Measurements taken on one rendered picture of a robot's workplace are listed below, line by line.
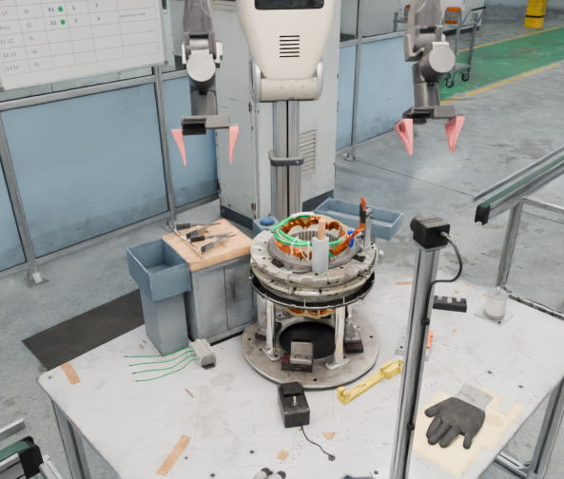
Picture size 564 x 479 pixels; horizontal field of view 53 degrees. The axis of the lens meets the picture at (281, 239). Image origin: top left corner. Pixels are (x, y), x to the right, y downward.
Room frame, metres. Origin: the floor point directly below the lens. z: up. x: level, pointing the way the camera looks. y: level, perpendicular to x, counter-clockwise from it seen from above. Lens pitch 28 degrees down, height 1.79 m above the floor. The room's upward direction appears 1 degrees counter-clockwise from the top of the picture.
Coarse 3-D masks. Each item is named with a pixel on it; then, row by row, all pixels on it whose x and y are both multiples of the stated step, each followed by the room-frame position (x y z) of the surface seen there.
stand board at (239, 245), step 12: (192, 228) 1.45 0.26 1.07; (216, 228) 1.45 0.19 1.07; (228, 228) 1.45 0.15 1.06; (168, 240) 1.38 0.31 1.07; (180, 240) 1.37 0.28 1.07; (204, 240) 1.37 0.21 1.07; (228, 240) 1.37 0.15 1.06; (240, 240) 1.37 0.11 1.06; (252, 240) 1.37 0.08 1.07; (180, 252) 1.31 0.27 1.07; (192, 252) 1.31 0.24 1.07; (204, 252) 1.31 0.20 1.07; (216, 252) 1.31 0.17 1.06; (228, 252) 1.31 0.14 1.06; (240, 252) 1.33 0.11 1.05; (192, 264) 1.25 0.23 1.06; (204, 264) 1.27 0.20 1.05
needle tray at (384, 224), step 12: (324, 204) 1.63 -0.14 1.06; (336, 204) 1.64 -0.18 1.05; (348, 204) 1.62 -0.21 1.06; (336, 216) 1.53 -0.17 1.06; (348, 216) 1.61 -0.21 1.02; (372, 216) 1.58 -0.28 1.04; (384, 216) 1.56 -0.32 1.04; (396, 216) 1.55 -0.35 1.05; (372, 228) 1.47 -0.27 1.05; (384, 228) 1.46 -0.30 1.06; (396, 228) 1.49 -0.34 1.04; (372, 240) 1.54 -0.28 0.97
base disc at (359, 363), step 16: (288, 320) 1.36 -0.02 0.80; (304, 320) 1.37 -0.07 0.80; (320, 320) 1.36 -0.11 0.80; (352, 320) 1.36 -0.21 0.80; (368, 320) 1.36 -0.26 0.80; (368, 336) 1.28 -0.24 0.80; (256, 352) 1.22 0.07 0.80; (368, 352) 1.21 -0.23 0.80; (256, 368) 1.15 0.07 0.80; (272, 368) 1.15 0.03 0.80; (320, 368) 1.15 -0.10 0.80; (336, 368) 1.15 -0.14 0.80; (352, 368) 1.15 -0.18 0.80; (368, 368) 1.15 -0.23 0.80; (304, 384) 1.09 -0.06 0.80; (320, 384) 1.09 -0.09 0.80; (336, 384) 1.09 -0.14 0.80
